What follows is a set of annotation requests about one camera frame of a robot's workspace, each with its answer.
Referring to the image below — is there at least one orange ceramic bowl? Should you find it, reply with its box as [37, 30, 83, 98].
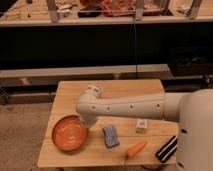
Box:
[51, 115, 89, 151]

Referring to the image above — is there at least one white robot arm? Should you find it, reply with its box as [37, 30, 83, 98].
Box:
[76, 85, 213, 171]

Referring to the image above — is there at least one blue sponge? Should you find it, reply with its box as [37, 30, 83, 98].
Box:
[103, 125, 120, 148]

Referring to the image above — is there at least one white tube bottle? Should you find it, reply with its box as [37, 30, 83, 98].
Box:
[136, 119, 148, 133]

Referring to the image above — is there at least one wooden table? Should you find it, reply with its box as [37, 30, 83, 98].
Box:
[38, 81, 178, 168]

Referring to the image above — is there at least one orange carrot toy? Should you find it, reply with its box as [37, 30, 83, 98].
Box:
[126, 140, 146, 158]

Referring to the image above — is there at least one red object on shelf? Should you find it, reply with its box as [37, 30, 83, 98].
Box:
[101, 0, 135, 17]

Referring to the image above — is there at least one black white striped eraser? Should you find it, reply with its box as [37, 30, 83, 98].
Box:
[155, 136, 178, 163]

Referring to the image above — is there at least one black vertical cable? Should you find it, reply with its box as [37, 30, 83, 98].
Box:
[132, 13, 139, 80]

